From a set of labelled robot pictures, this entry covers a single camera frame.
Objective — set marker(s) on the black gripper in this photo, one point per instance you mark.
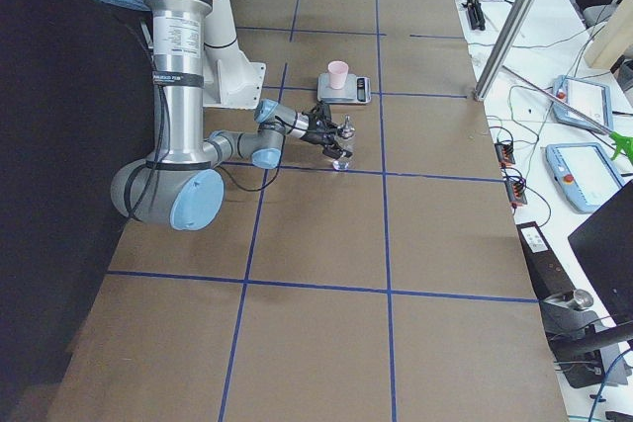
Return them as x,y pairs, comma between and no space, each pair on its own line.
315,134

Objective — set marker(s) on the pink plastic cup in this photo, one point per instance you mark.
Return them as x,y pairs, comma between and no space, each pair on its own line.
337,71

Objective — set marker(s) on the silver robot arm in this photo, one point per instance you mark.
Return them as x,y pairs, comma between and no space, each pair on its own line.
208,110

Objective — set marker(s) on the silver kitchen scale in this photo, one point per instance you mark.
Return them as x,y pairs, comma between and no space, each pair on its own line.
356,90

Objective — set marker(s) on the brown paper table cover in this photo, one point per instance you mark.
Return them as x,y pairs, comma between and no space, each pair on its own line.
396,291

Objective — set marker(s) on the black orange connector block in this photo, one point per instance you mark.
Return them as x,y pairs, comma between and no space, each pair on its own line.
515,190
504,152

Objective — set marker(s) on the black folded tripod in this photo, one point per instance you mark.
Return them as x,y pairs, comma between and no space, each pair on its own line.
475,15

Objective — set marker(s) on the black box with white label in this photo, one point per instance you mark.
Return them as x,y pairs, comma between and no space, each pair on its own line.
548,277

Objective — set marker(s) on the near blue teach pendant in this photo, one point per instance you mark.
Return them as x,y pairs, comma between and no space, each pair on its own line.
584,174

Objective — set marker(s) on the blue teach pendant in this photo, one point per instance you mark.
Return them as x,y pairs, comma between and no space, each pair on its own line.
584,174
590,98

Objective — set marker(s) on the far blue teach pendant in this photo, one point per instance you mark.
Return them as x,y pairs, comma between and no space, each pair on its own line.
590,98

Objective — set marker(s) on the black monitor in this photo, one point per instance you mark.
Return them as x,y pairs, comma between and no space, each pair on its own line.
603,248

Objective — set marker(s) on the wooden board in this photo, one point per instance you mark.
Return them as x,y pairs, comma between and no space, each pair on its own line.
613,39

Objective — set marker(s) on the black clamp with metal knob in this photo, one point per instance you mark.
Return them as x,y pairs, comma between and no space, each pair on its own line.
584,347

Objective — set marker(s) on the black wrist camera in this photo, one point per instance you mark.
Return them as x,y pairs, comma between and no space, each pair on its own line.
321,111

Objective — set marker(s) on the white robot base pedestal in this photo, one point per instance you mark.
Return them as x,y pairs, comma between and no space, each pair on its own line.
231,80

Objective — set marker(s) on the aluminium frame post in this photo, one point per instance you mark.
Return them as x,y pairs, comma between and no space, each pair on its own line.
506,37

